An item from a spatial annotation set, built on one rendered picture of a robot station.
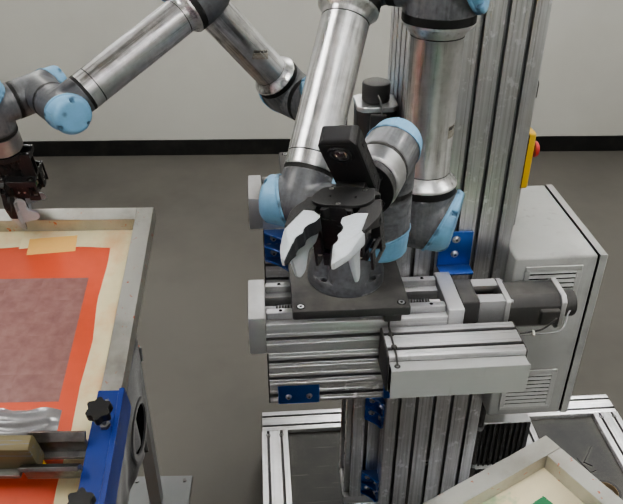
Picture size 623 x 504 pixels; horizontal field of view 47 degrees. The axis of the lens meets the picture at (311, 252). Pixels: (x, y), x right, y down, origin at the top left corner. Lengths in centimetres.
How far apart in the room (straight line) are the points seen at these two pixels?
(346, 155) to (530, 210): 105
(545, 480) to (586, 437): 121
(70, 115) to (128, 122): 362
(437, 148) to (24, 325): 89
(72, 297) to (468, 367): 82
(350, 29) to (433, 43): 13
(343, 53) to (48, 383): 82
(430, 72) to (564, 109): 406
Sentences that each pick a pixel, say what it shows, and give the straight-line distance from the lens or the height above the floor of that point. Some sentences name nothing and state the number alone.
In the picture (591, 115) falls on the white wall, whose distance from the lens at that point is 528.
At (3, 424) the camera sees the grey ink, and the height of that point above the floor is 111.
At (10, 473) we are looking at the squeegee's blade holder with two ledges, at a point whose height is 111.
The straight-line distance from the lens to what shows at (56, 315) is 155.
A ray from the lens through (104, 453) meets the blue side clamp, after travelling 130.
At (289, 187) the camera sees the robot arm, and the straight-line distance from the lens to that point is 102.
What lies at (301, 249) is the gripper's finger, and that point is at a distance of 76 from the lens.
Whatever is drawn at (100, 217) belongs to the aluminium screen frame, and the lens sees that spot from 166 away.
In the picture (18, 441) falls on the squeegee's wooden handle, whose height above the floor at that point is 118.
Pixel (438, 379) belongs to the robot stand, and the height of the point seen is 114.
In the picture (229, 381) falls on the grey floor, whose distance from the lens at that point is 306.
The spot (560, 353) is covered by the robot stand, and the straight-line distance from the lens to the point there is 180.
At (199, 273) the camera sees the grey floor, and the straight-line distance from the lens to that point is 372.
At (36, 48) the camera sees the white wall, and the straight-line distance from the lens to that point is 500.
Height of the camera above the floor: 206
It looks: 32 degrees down
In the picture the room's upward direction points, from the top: straight up
